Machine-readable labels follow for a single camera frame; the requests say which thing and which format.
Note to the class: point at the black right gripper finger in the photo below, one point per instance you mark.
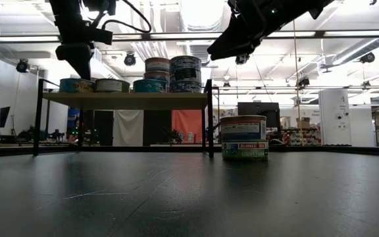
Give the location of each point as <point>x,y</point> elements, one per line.
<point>239,39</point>

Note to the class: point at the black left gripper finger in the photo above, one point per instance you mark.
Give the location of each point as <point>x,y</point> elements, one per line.
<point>77,67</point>

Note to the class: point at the blue label tuna can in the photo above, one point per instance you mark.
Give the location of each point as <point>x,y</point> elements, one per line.
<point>185,62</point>

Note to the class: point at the navy label tuna can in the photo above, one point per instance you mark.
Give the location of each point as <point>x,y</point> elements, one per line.
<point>185,87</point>

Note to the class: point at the gold-lid tuna can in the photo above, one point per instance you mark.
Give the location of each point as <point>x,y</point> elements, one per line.
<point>157,64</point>

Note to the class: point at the Bumble Bee light tuna can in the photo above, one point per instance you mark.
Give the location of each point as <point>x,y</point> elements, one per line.
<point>244,151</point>

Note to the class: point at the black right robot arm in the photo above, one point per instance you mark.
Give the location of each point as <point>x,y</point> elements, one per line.
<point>321,6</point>

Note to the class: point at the background black robot arm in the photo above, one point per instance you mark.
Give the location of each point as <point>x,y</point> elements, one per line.
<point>175,135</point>
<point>41,134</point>

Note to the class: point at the white red box stack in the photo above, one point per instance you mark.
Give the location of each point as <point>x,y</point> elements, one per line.
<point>303,138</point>

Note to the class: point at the large black monitor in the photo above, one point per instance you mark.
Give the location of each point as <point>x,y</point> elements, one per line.
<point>258,108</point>

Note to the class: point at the white curtain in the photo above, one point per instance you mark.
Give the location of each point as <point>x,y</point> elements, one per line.
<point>128,128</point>

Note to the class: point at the small black monitor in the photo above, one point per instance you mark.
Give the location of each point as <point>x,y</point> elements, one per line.
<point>2,116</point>

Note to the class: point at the red curtain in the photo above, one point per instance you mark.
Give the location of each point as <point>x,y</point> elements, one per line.
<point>189,120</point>

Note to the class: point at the cardboard box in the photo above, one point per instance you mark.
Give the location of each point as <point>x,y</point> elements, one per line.
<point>304,123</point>

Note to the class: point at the white column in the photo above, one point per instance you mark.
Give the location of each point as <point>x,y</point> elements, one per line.
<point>334,108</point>

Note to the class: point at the silver ceiling air duct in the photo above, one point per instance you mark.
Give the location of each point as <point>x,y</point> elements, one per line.
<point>201,19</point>

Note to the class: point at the wooden shelf black frame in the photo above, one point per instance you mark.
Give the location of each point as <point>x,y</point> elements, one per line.
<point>127,100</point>

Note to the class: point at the black metal table frame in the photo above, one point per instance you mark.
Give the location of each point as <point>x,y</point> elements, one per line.
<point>143,148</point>

